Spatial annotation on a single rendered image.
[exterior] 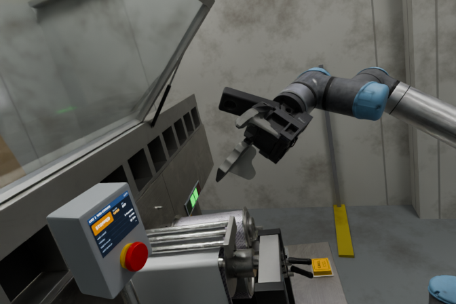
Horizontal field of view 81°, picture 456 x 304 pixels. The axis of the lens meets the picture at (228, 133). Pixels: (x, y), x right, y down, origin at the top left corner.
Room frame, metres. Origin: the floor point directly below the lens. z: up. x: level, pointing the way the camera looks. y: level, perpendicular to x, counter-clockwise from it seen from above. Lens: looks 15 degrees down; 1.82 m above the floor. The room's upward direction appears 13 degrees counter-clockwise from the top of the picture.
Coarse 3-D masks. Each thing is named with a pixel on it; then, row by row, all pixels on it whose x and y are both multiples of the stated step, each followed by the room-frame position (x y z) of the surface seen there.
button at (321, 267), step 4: (312, 260) 0.94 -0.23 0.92; (316, 260) 0.93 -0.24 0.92; (320, 260) 0.93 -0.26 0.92; (324, 260) 0.92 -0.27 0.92; (312, 264) 0.92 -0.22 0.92; (316, 264) 0.91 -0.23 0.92; (320, 264) 0.91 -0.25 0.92; (324, 264) 0.90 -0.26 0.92; (328, 264) 0.90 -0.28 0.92; (316, 268) 0.89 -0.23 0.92; (320, 268) 0.89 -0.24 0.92; (324, 268) 0.88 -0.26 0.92; (328, 268) 0.88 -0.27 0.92; (316, 272) 0.88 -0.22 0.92; (320, 272) 0.87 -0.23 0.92; (324, 272) 0.87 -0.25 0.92; (328, 272) 0.87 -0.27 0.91
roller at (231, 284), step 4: (228, 272) 0.52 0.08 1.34; (228, 276) 0.52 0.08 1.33; (228, 280) 0.51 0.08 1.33; (232, 280) 0.54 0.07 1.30; (236, 280) 0.56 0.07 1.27; (228, 284) 0.50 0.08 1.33; (232, 284) 0.53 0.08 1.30; (236, 284) 0.56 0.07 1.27; (232, 288) 0.52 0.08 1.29; (232, 292) 0.51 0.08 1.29; (232, 296) 0.51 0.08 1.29
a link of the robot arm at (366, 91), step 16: (336, 80) 0.55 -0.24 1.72; (352, 80) 0.53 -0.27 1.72; (368, 80) 0.54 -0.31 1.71; (336, 96) 0.53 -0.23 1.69; (352, 96) 0.51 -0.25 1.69; (368, 96) 0.49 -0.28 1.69; (384, 96) 0.48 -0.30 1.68; (336, 112) 0.54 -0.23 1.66; (352, 112) 0.51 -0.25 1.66; (368, 112) 0.49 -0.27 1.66
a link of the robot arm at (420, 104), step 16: (384, 80) 0.59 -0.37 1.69; (400, 96) 0.56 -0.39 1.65; (416, 96) 0.55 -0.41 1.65; (432, 96) 0.55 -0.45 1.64; (400, 112) 0.56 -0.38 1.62; (416, 112) 0.54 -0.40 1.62; (432, 112) 0.52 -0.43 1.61; (448, 112) 0.51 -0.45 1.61; (432, 128) 0.52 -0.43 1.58; (448, 128) 0.50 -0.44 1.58; (448, 144) 0.51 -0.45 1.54
